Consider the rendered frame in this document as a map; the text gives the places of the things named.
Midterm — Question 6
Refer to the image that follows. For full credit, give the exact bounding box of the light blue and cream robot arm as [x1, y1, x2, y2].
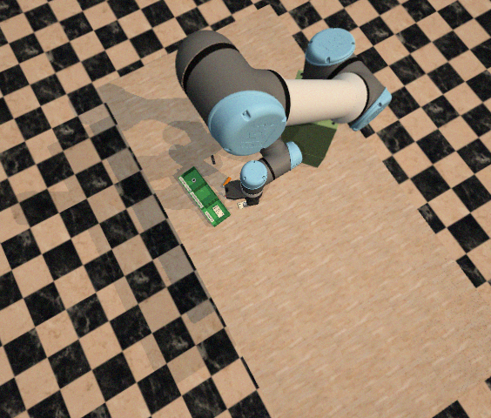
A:
[175, 28, 392, 194]

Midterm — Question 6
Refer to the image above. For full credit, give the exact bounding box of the green three-compartment bin rack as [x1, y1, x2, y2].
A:
[178, 167, 231, 227]

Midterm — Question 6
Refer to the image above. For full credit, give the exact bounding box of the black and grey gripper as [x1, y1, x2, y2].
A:
[225, 180, 264, 207]

